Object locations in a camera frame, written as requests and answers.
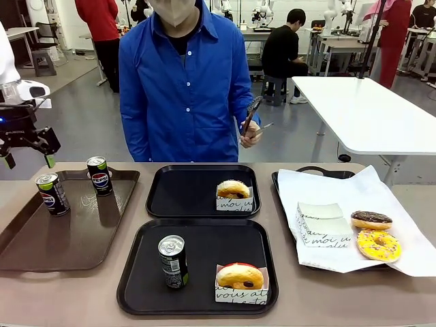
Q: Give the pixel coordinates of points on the grey plastic stool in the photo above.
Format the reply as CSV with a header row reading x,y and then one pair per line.
x,y
44,63

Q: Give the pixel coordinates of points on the black stand pole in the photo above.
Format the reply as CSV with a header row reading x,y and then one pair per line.
x,y
373,37

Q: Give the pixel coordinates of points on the background person in black top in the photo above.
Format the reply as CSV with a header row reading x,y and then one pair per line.
x,y
425,15

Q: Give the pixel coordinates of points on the brown plastic tray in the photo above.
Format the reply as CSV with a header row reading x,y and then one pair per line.
x,y
68,235

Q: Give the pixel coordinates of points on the black office chair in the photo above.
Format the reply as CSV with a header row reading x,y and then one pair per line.
x,y
46,35

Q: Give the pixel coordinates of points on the person in red and pink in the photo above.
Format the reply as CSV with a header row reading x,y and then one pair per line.
x,y
391,37

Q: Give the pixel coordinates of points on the large white table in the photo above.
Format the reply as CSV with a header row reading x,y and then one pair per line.
x,y
368,116

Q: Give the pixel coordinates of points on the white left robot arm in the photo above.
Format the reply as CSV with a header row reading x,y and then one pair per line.
x,y
8,54

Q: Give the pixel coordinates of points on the background white desk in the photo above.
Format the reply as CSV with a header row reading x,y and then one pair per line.
x,y
20,33

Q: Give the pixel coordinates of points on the golden donut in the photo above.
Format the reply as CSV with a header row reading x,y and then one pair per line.
x,y
240,276

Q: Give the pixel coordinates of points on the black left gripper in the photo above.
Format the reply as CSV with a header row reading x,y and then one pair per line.
x,y
17,126

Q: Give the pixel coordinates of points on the sugar dusted donut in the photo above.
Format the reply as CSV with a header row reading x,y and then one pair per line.
x,y
233,189

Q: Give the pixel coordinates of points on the seated person in black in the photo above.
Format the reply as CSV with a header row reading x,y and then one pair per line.
x,y
282,47

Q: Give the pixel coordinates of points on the jam-filled donut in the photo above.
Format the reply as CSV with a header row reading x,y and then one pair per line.
x,y
240,293

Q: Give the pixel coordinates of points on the larger black square tray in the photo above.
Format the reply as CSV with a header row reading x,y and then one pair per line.
x,y
143,272

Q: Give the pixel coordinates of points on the person in blue shirt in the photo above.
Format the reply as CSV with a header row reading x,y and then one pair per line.
x,y
177,95

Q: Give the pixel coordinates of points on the black Pepsi can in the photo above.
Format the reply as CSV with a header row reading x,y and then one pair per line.
x,y
173,262
52,195
99,176

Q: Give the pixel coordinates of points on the smaller black square tray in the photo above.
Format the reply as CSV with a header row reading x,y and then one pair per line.
x,y
184,194

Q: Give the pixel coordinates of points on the person in red top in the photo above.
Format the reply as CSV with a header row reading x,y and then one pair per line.
x,y
98,37

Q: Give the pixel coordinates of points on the white paper sheet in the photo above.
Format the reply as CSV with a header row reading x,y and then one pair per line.
x,y
374,190

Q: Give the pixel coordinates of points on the person's right forearm blue sleeve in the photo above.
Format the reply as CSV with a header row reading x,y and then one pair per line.
x,y
136,129

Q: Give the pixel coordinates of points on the dark stool under seated person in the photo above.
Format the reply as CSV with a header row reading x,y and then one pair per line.
x,y
274,90

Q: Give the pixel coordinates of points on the yellow sprinkled donut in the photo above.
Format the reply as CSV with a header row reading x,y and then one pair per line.
x,y
378,245

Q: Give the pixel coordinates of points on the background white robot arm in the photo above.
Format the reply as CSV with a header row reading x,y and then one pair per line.
x,y
329,17

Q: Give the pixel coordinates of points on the chocolate glazed donut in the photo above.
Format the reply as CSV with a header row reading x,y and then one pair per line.
x,y
371,219

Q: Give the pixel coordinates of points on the person's left hand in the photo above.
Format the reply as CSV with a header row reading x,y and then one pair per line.
x,y
251,134

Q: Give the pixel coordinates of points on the metal tongs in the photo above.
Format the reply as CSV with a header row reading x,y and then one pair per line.
x,y
252,109

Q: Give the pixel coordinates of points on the white printed paper box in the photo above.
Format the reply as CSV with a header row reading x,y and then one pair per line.
x,y
318,210
327,233

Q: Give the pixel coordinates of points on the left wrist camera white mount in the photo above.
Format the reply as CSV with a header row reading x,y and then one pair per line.
x,y
43,103

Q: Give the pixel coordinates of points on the person's left forearm blue sleeve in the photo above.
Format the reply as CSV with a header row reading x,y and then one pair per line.
x,y
247,88

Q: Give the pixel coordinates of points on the background white work table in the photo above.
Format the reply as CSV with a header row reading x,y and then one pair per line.
x,y
337,46

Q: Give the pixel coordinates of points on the beige face mask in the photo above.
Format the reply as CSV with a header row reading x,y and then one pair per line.
x,y
175,13

